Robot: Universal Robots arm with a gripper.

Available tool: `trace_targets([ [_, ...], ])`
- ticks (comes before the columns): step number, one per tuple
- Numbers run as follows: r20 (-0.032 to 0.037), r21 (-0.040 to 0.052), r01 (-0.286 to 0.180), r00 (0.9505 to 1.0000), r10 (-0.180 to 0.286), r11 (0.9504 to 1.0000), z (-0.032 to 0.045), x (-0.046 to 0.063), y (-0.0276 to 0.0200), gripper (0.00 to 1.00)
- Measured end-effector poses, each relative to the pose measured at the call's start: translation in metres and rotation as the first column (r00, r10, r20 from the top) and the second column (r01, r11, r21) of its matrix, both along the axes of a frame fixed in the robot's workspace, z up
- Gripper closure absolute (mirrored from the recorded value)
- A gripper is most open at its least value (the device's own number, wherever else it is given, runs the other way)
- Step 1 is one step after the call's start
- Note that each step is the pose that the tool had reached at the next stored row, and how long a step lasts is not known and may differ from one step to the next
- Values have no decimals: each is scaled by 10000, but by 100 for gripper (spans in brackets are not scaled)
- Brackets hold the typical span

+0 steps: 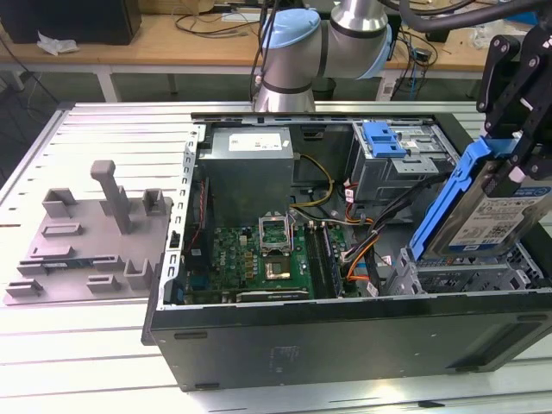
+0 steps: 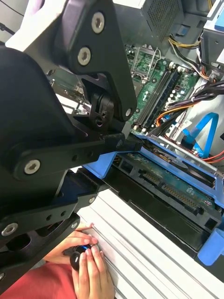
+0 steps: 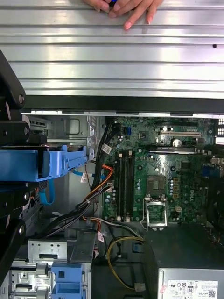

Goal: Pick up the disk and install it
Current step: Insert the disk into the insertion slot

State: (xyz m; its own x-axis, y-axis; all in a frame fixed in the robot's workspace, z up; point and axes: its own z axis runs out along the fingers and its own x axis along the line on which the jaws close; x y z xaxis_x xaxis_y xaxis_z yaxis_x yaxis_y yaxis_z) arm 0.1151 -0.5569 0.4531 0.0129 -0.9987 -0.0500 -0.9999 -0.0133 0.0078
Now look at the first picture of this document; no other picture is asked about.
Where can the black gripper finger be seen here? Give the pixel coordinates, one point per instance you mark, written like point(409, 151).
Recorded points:
point(541, 129)
point(491, 73)

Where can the hard disk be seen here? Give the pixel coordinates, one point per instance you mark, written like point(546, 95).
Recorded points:
point(487, 224)

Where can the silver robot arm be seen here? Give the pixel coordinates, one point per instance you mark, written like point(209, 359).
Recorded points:
point(302, 52)

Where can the metal disk bay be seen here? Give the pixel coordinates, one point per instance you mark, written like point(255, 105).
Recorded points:
point(474, 280)

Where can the clear plastic bag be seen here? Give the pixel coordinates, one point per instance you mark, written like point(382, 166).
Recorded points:
point(479, 39)

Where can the small black box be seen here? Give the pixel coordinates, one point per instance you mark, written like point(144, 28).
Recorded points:
point(439, 36)

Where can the small black adapter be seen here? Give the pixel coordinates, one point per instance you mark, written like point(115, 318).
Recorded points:
point(422, 56)

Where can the black speaker box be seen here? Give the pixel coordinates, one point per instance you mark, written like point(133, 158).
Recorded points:
point(397, 43)

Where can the blue plastic cage latch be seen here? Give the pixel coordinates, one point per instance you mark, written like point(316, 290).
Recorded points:
point(381, 140)

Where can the metal optical drive cage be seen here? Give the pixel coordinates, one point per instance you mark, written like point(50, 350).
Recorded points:
point(388, 181)

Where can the black waste bin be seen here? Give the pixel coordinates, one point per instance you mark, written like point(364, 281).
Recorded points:
point(323, 88)

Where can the installed RAM stick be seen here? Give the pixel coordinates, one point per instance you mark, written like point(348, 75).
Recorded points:
point(334, 263)

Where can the black RAM slot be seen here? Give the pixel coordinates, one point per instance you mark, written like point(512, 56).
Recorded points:
point(315, 259)

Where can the grey power supply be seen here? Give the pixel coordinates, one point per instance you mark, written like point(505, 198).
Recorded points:
point(246, 181)

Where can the CPU socket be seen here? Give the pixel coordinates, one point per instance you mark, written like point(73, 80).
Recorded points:
point(278, 269)

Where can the graphics card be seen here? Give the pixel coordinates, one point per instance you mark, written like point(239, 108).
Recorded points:
point(271, 296)

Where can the green motherboard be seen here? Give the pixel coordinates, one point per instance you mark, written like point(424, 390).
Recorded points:
point(233, 254)

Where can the black PC case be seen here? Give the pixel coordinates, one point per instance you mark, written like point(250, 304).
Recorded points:
point(302, 345)

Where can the wooden desk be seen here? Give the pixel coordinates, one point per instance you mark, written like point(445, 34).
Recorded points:
point(142, 52)

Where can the large black box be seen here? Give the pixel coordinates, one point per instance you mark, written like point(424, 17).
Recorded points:
point(69, 21)

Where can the crumpled white plastic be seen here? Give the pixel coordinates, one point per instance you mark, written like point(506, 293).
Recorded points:
point(56, 43)

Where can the grey parts rack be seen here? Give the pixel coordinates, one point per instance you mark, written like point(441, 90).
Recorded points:
point(86, 246)

